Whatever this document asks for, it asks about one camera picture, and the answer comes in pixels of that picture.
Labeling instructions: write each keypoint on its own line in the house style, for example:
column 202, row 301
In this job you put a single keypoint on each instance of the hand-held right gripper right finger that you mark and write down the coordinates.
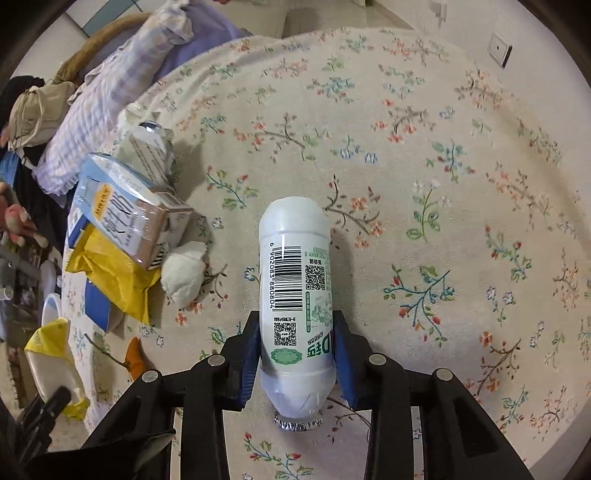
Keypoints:
column 344, row 362

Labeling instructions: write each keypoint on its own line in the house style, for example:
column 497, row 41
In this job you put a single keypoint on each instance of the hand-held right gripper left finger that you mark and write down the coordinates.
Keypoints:
column 249, row 357

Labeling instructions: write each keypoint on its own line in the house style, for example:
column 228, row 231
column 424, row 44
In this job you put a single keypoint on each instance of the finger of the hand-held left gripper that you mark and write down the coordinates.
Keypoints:
column 54, row 400

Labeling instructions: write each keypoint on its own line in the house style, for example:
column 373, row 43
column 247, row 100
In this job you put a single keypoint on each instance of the yellow plastic bag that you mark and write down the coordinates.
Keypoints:
column 51, row 350

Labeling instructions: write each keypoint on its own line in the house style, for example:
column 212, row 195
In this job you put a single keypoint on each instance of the white tissue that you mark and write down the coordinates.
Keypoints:
column 182, row 274

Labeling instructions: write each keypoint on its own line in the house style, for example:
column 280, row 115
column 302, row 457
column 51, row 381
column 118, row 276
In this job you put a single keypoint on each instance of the white plastic bottle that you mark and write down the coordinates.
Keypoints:
column 295, row 258

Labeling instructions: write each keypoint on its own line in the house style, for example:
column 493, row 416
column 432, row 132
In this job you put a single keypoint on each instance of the orange peel piece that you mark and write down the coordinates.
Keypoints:
column 135, row 357

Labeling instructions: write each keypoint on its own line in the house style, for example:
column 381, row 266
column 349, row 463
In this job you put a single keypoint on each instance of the round white blue device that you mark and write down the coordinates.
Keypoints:
column 51, row 309

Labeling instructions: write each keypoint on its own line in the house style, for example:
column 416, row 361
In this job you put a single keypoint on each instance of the yellow packaging bag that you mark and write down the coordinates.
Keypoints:
column 111, row 272

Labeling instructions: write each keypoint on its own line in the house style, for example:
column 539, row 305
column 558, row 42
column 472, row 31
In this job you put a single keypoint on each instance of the pink plush toy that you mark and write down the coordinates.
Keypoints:
column 18, row 221

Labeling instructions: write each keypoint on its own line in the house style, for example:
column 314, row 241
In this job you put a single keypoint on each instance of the blue and beige milk carton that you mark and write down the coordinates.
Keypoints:
column 124, row 207

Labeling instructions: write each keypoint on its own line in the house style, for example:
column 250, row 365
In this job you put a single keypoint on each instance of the black and blue jacket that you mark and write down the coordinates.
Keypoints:
column 27, row 184

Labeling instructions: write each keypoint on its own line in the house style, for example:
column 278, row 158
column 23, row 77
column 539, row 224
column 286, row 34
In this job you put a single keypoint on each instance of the floral bedspread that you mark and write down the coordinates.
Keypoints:
column 415, row 138

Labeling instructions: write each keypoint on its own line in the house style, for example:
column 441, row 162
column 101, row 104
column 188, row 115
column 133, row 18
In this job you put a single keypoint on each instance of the crumpled cream packaging pouch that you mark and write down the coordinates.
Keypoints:
column 143, row 147

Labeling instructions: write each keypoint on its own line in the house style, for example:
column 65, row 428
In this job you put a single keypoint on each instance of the beige cloth bag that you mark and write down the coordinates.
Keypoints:
column 37, row 110

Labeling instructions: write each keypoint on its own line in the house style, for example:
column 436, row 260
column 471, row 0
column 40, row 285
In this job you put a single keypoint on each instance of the purple checked pillow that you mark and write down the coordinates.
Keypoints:
column 92, row 106

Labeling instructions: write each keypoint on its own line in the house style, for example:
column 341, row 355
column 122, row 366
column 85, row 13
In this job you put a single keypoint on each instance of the lavender bed sheet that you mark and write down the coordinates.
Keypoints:
column 203, row 41

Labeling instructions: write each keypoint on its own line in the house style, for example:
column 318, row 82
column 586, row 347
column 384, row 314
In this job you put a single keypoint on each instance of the brown plush toy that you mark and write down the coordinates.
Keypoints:
column 87, row 50

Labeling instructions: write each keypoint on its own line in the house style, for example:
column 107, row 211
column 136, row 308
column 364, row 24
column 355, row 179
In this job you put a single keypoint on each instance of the white wall switch plate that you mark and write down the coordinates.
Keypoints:
column 499, row 50

